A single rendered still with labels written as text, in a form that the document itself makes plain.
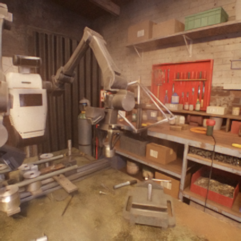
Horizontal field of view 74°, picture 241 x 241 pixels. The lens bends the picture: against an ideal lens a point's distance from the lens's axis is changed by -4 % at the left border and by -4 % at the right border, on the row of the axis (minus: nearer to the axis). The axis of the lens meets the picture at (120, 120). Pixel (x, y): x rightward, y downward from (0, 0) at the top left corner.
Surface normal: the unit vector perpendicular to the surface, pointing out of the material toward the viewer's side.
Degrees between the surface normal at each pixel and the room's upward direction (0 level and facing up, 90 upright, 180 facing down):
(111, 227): 0
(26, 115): 90
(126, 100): 88
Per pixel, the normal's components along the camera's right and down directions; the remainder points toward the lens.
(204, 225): 0.02, -0.98
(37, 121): 0.72, 0.14
